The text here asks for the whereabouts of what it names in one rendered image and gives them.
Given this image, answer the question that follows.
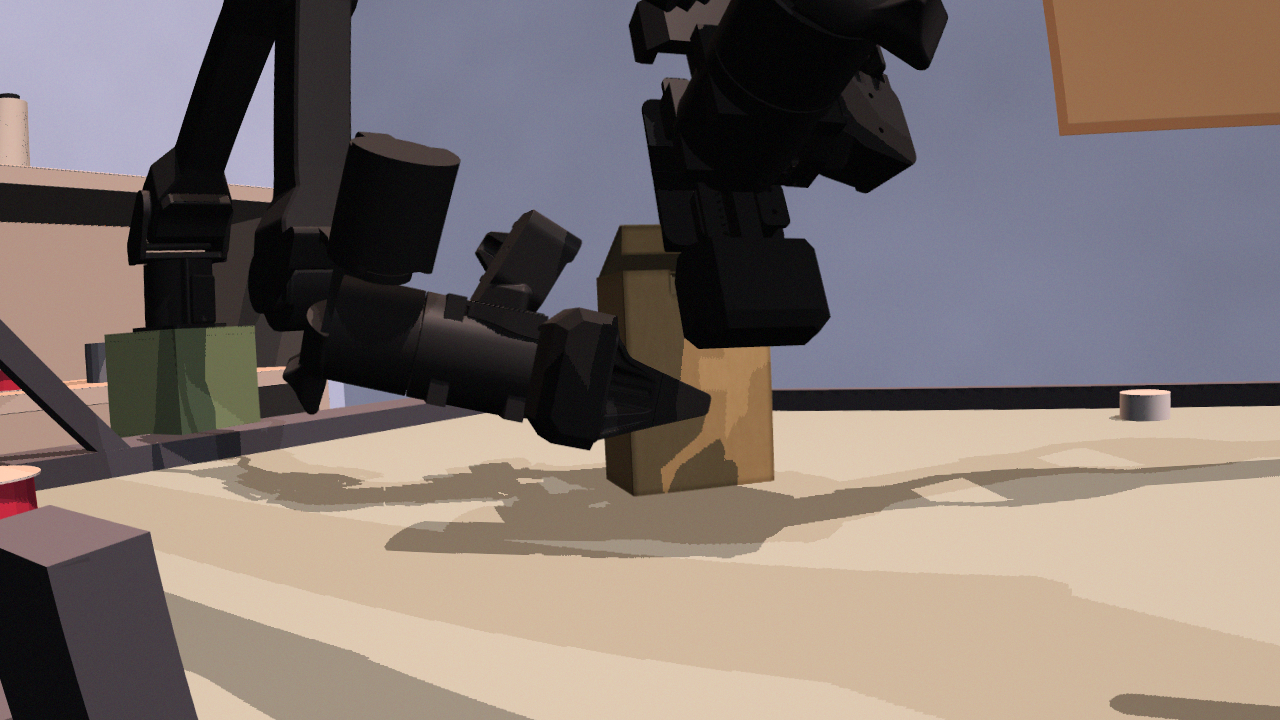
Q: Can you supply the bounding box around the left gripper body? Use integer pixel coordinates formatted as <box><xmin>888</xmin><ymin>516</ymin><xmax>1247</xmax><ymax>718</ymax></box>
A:
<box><xmin>406</xmin><ymin>291</ymin><xmax>618</xmax><ymax>450</ymax></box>

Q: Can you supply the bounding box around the brown cardboard box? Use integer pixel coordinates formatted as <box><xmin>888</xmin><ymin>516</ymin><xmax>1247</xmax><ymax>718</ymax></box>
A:
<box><xmin>596</xmin><ymin>224</ymin><xmax>774</xmax><ymax>497</ymax></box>

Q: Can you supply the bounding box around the dark grey rectangular post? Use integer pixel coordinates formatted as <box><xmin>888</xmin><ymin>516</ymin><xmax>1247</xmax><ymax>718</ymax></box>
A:
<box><xmin>0</xmin><ymin>505</ymin><xmax>198</xmax><ymax>720</ymax></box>

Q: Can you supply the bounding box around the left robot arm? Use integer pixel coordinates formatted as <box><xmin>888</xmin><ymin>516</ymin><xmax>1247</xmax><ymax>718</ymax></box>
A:
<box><xmin>127</xmin><ymin>0</ymin><xmax>582</xmax><ymax>415</ymax></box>

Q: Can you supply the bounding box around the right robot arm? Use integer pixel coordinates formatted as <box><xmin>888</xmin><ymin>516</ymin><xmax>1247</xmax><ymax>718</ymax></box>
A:
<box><xmin>716</xmin><ymin>0</ymin><xmax>948</xmax><ymax>193</ymax></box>

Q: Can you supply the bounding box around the light wooden shelving unit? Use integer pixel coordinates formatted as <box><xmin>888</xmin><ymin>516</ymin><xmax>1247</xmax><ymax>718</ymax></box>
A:
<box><xmin>0</xmin><ymin>164</ymin><xmax>305</xmax><ymax>454</ymax></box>

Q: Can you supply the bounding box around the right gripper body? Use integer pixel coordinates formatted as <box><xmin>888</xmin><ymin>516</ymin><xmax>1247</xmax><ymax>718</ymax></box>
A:
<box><xmin>628</xmin><ymin>0</ymin><xmax>846</xmax><ymax>348</ymax></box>

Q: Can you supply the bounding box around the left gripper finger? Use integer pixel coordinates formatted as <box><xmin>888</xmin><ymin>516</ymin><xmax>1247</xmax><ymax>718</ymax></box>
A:
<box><xmin>594</xmin><ymin>331</ymin><xmax>710</xmax><ymax>443</ymax></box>

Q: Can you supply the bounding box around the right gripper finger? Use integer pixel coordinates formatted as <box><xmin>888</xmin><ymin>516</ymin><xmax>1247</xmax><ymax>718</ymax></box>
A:
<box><xmin>643</xmin><ymin>99</ymin><xmax>696</xmax><ymax>222</ymax></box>
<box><xmin>657</xmin><ymin>190</ymin><xmax>698</xmax><ymax>252</ymax></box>

